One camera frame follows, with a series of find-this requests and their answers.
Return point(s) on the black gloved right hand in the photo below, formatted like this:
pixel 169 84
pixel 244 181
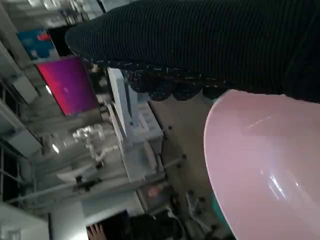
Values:
pixel 200 42

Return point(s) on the monitor with purple screen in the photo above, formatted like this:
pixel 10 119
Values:
pixel 70 85

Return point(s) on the blue poster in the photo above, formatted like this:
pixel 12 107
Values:
pixel 35 43

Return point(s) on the green cutting mat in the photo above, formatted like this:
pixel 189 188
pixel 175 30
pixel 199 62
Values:
pixel 220 212

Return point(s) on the pink bowl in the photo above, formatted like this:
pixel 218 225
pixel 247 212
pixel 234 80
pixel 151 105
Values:
pixel 262 162

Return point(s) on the person's hand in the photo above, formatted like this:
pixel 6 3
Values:
pixel 95 232

